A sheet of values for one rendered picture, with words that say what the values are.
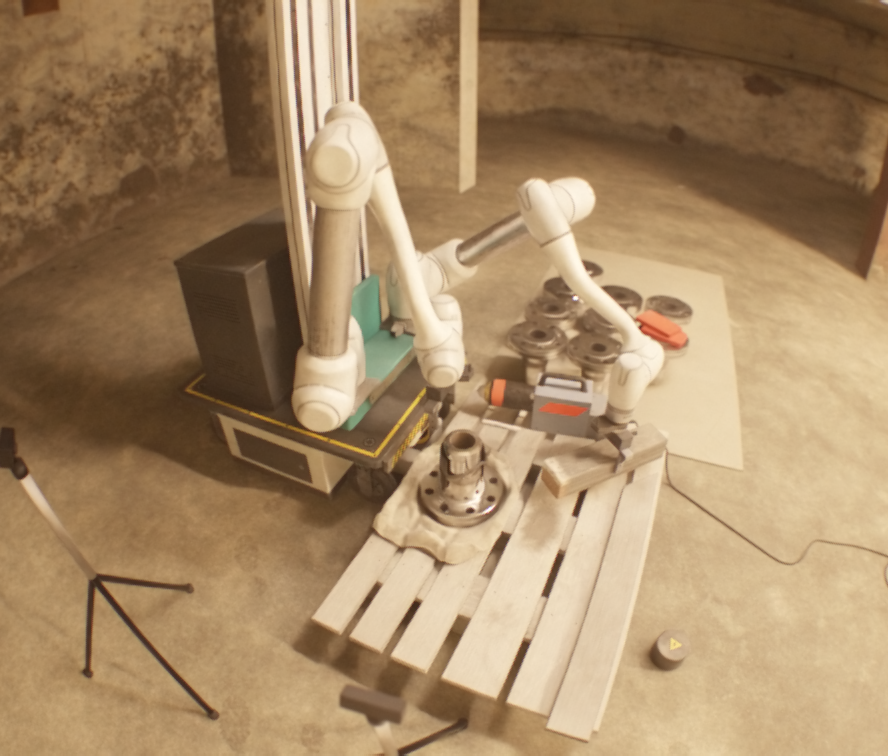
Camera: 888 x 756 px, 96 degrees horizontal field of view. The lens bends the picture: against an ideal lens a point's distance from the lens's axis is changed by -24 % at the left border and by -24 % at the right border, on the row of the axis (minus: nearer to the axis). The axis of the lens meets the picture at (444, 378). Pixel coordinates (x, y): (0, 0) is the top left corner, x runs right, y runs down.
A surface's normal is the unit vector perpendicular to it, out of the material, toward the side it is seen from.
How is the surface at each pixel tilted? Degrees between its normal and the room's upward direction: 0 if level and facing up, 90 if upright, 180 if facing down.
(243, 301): 90
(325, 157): 84
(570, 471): 0
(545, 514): 0
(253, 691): 0
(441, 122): 90
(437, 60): 90
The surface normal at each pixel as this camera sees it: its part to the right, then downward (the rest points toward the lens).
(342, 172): -0.02, 0.44
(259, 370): -0.39, 0.54
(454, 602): 0.00, -0.82
